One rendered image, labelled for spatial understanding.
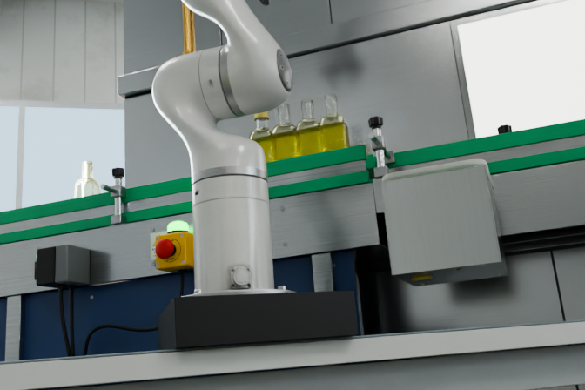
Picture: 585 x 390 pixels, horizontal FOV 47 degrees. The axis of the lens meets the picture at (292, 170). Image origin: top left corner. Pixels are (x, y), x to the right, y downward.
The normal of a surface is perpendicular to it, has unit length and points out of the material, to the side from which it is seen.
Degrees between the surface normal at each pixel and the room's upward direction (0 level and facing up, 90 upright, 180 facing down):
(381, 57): 90
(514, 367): 90
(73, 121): 90
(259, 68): 114
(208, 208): 90
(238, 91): 133
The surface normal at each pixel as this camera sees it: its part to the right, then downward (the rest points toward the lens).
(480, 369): 0.27, -0.29
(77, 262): 0.94, -0.17
